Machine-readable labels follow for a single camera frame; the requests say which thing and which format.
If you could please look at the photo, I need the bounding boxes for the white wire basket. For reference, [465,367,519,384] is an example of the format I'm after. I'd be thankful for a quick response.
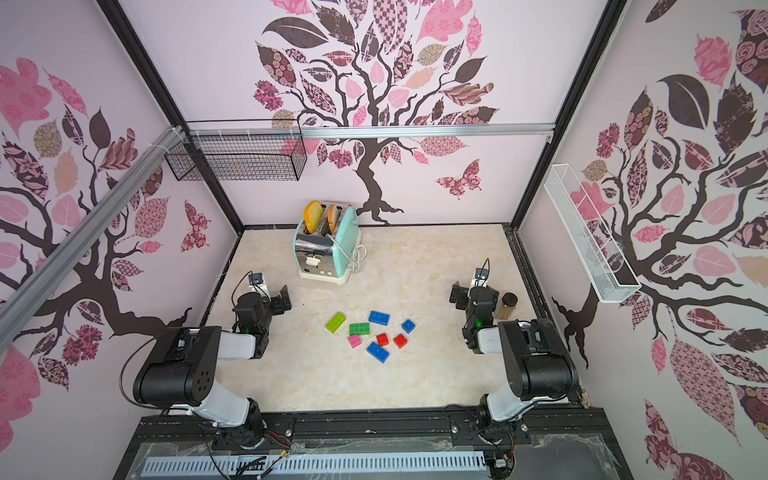
[544,164,641,304]

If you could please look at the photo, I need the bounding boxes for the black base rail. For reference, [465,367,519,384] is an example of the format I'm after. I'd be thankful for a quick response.
[116,404,631,479]

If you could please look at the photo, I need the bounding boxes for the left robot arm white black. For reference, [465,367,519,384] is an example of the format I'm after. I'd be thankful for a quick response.
[132,286,292,449]

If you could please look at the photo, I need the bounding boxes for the yellow toast slice left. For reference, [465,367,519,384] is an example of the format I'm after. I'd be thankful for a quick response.
[303,201,324,234]

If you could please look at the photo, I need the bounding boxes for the black wire basket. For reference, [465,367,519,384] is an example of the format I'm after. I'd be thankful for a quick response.
[165,118,308,182]

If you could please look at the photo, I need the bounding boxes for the brown cylindrical cup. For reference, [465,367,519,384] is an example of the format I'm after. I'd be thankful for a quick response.
[496,292,518,321]

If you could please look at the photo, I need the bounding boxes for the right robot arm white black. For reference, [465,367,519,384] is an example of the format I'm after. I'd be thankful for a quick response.
[449,282,578,439]

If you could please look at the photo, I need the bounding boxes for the white cable duct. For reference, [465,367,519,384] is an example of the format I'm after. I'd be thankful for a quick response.
[136,451,486,479]

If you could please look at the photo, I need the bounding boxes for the mint green toaster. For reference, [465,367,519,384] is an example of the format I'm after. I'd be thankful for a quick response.
[292,201,367,285]

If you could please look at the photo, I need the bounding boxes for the lime green lego brick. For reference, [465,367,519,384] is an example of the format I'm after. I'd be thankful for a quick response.
[325,312,347,334]

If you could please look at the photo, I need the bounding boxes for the brown toast slice right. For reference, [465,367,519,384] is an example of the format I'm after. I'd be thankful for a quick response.
[324,205,343,236]

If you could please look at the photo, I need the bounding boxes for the small blue lego brick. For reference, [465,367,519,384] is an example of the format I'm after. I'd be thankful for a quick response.
[402,320,416,334]

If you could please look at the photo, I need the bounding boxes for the aluminium rail left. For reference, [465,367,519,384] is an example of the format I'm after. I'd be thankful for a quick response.
[1,126,182,349]

